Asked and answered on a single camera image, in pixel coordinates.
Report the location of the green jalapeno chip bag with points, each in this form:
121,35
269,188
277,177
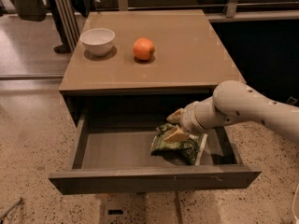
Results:
190,150

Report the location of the black object on floor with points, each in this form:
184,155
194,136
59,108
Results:
293,101

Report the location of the person standing in background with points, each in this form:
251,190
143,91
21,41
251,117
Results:
35,10

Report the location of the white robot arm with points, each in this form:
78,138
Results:
234,102

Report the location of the white ceramic bowl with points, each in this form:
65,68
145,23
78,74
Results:
98,41

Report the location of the orange fruit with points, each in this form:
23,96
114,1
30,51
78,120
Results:
143,49

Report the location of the open grey top drawer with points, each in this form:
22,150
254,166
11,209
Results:
111,154

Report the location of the brown cabinet with glass top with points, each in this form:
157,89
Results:
188,56

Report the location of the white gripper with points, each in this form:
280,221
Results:
189,118

